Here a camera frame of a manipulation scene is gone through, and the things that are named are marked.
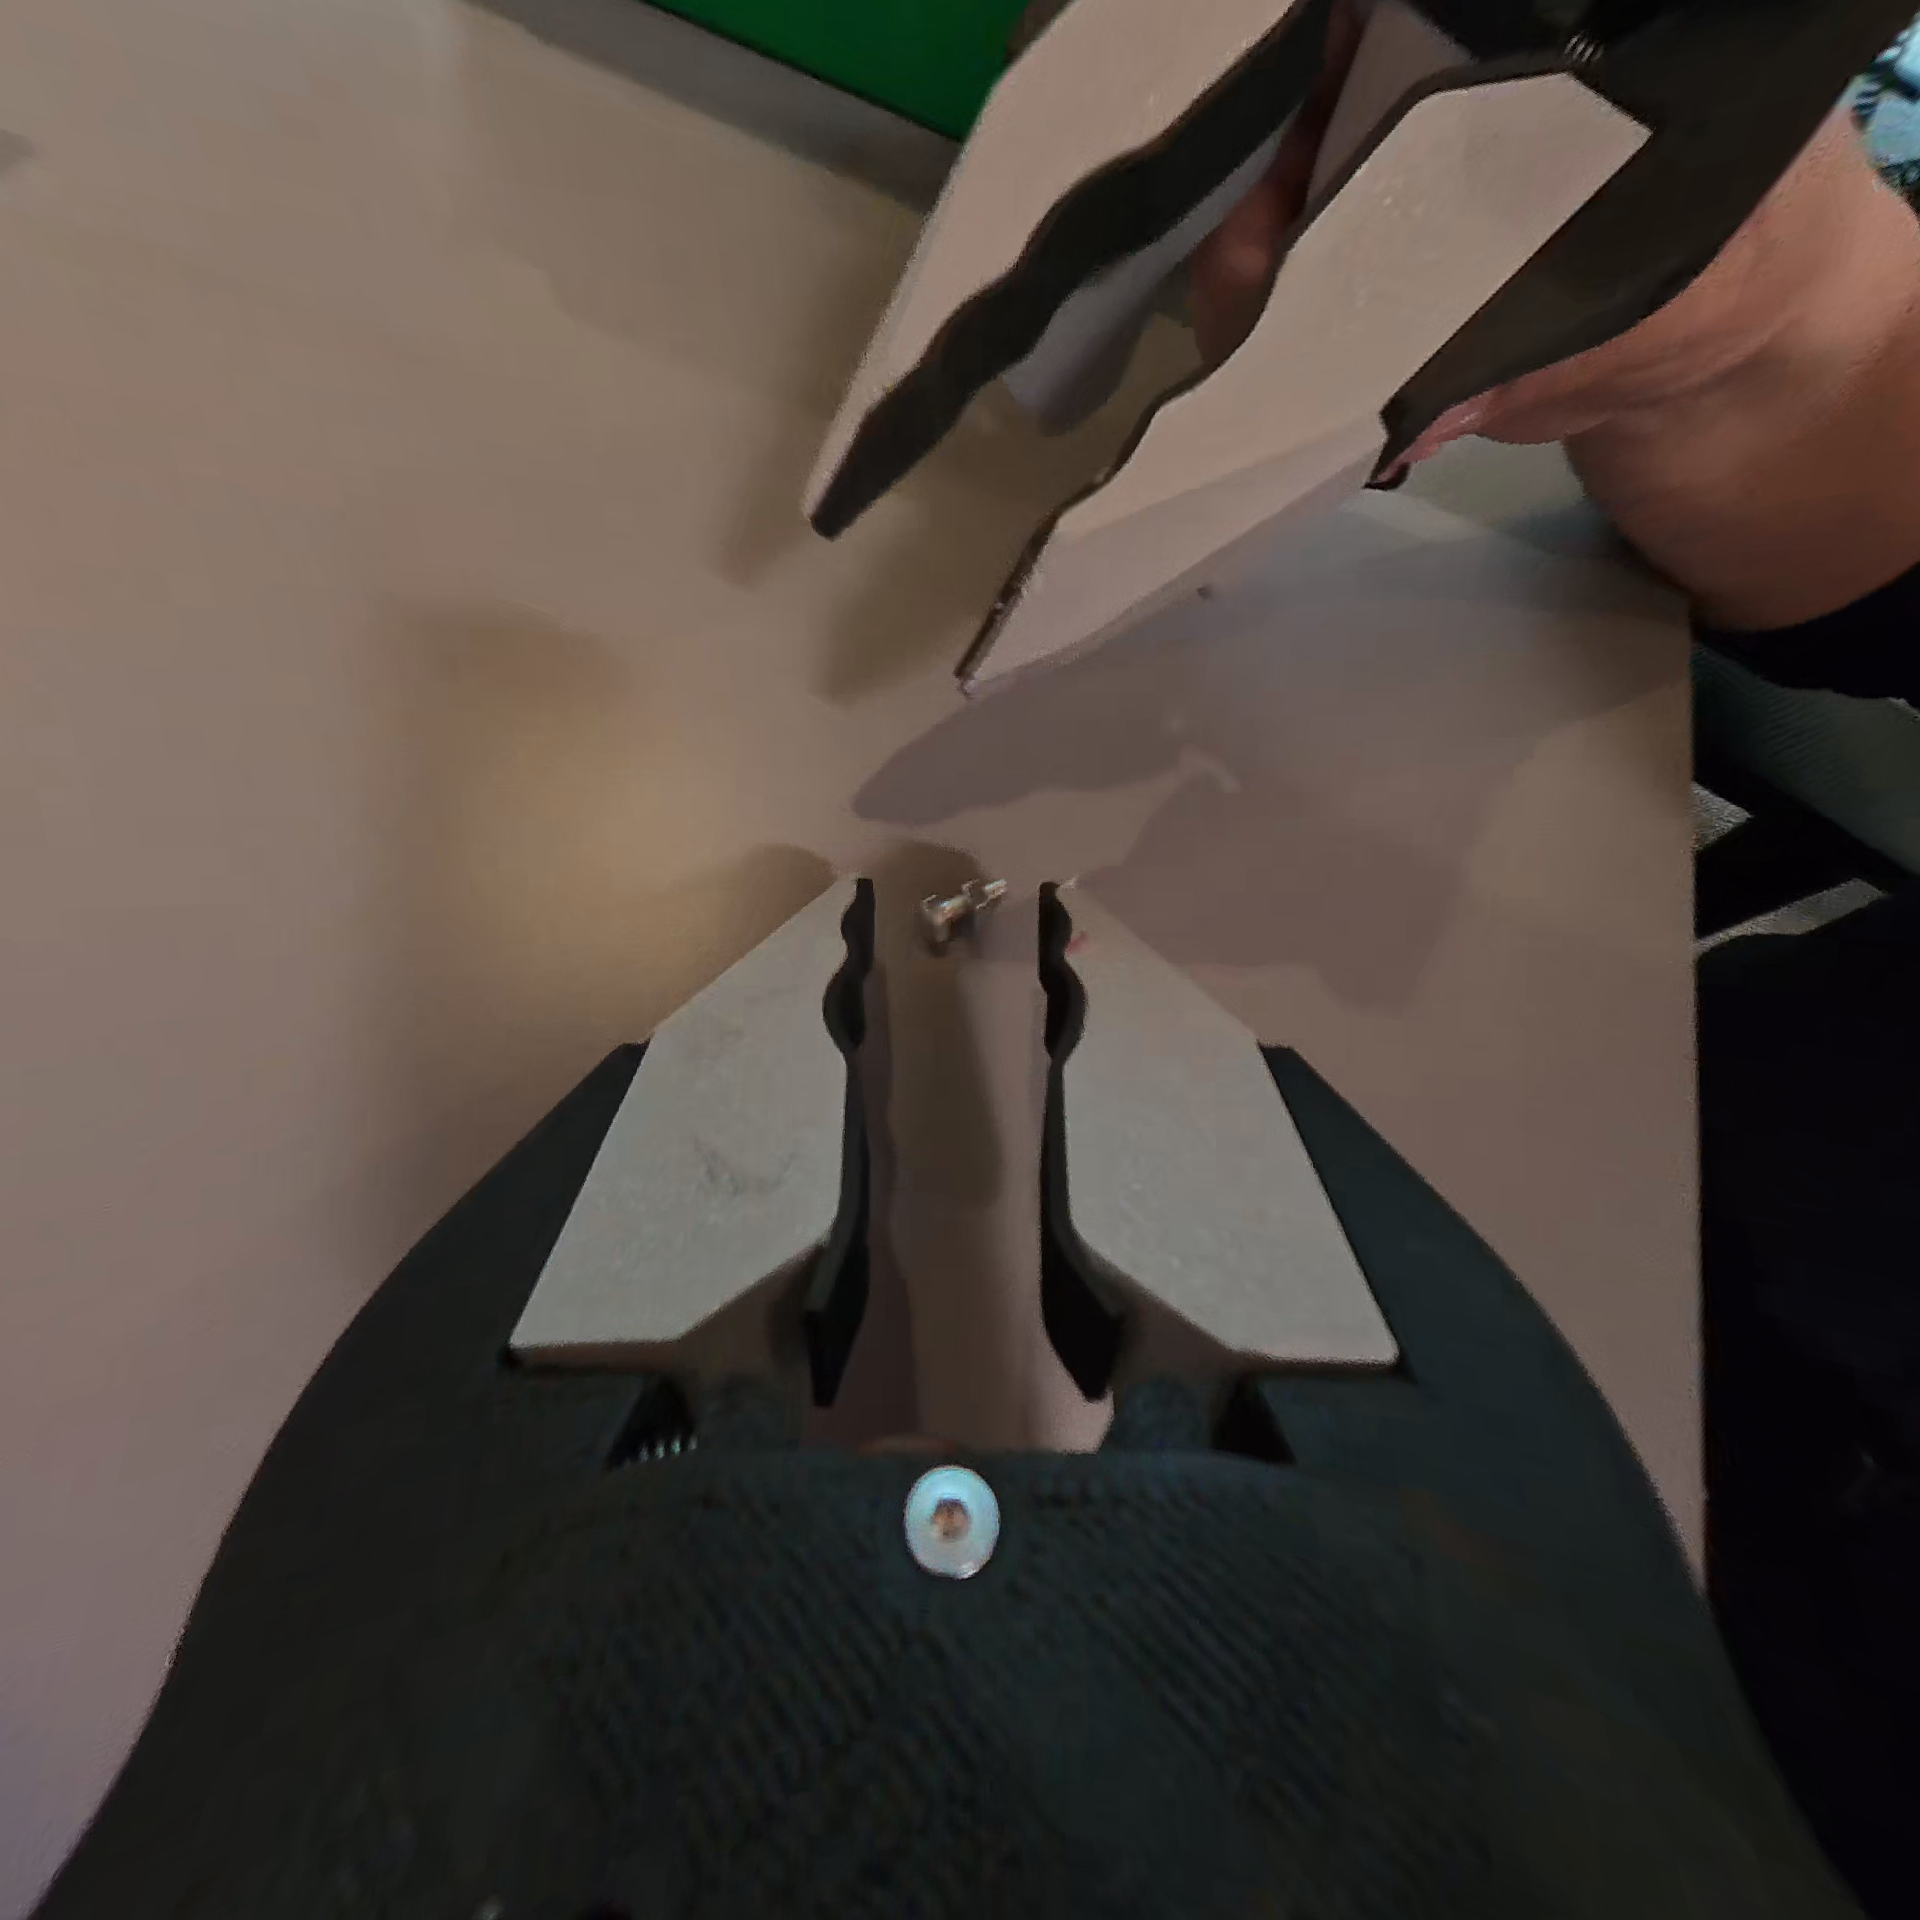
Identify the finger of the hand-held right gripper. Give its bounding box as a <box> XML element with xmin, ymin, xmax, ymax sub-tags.
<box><xmin>958</xmin><ymin>67</ymin><xmax>1653</xmax><ymax>702</ymax></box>
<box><xmin>806</xmin><ymin>0</ymin><xmax>1337</xmax><ymax>543</ymax></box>

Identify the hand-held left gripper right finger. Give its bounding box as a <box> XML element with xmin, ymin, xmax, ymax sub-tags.
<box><xmin>1036</xmin><ymin>882</ymin><xmax>1400</xmax><ymax>1405</ymax></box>

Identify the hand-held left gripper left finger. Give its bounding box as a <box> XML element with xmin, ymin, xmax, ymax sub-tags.
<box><xmin>509</xmin><ymin>879</ymin><xmax>876</xmax><ymax>1409</ymax></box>

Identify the green plastic bin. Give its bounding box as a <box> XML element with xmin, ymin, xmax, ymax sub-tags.
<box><xmin>644</xmin><ymin>0</ymin><xmax>1028</xmax><ymax>144</ymax></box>

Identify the person's right forearm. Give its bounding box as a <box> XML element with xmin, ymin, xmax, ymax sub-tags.
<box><xmin>1574</xmin><ymin>450</ymin><xmax>1920</xmax><ymax>706</ymax></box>

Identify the person's right hand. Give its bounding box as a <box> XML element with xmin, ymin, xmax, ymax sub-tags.
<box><xmin>1200</xmin><ymin>0</ymin><xmax>1920</xmax><ymax>513</ymax></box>

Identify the dark grey office chair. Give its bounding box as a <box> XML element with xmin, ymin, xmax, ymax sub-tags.
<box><xmin>1690</xmin><ymin>646</ymin><xmax>1920</xmax><ymax>934</ymax></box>

